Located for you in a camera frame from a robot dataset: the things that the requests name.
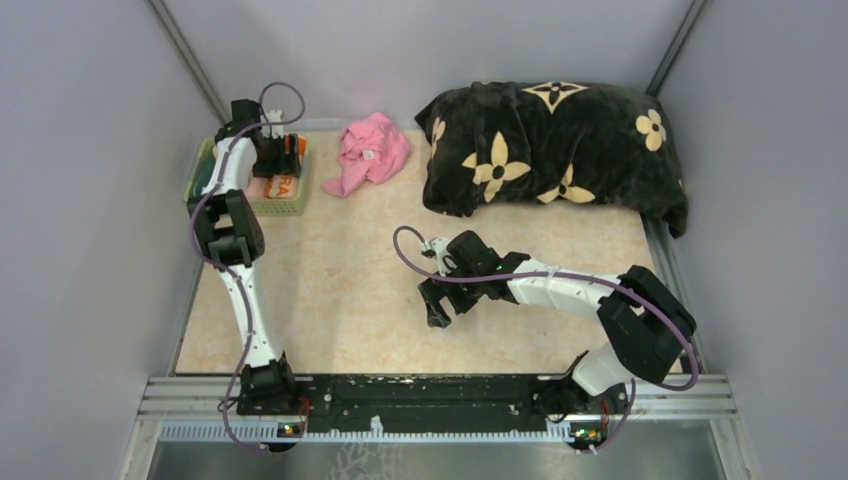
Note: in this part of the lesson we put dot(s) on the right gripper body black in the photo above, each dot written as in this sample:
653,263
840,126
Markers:
463,296

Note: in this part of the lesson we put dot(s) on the rolled peach towel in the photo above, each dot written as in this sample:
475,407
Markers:
256,187

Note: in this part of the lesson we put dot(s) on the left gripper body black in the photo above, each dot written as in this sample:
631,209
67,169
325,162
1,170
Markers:
273,160

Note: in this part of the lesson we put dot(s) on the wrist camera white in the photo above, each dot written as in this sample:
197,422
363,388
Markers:
435,248
274,129

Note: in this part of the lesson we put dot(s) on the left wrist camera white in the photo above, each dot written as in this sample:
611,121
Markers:
274,129

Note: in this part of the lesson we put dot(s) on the orange peach towel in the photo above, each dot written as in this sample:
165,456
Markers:
285,179

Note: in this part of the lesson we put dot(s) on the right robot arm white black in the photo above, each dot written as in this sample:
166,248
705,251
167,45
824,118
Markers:
647,328

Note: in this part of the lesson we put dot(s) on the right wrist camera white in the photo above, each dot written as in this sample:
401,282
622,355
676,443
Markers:
435,248

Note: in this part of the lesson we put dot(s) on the rolled dark green towel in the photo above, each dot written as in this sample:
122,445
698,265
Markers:
194,187

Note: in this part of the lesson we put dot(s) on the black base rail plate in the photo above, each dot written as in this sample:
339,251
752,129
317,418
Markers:
431,404

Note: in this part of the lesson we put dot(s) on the black floral pillow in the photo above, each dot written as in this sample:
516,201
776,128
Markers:
544,142

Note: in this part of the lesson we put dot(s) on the green plastic basket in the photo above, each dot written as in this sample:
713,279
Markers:
205,161

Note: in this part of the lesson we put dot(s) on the pink towel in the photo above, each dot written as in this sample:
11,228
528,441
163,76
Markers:
371,149

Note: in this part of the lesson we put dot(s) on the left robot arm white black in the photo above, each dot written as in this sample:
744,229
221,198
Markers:
226,234

